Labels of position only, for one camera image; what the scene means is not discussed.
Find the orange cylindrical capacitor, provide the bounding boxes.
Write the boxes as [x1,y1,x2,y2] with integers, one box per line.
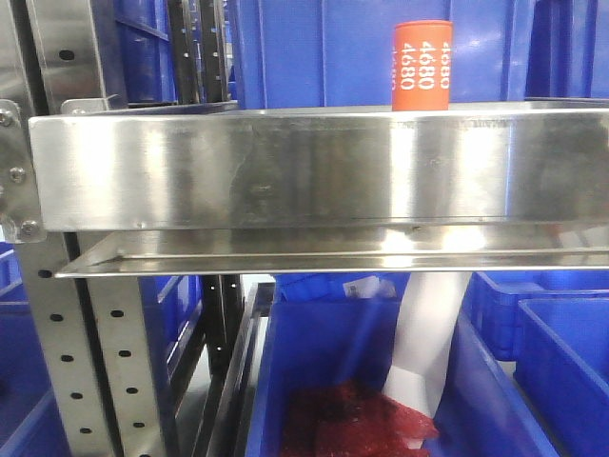
[391,20,453,111]

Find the large blue bin behind capacitor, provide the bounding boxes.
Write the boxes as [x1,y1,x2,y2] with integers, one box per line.
[227,1,536,109]

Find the perforated steel shelf upright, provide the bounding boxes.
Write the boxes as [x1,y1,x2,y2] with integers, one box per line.
[16,233,179,456]

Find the blue bin with red parts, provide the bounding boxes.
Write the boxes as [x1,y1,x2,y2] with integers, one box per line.
[246,273,555,456]

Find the red mesh parts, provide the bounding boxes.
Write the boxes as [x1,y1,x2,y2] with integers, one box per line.
[280,381,440,456]

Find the blue bin far right rear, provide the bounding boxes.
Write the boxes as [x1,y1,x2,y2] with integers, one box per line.
[462,270,609,362]

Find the black perforated rear upright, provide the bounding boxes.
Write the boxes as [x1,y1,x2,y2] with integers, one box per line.
[166,0,231,105]

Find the blue bin upper left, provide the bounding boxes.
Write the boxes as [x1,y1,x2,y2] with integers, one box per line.
[89,1,177,109]

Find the blue bin lower right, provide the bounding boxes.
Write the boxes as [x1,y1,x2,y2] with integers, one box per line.
[515,298,608,456]

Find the blue bin lower left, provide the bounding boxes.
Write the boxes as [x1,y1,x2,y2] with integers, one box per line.
[1,243,70,456]

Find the stainless steel shelf rail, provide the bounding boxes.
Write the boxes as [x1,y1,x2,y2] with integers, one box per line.
[29,100,608,278]

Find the steel corner bracket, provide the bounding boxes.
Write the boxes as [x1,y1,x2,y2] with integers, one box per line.
[1,99,47,244]

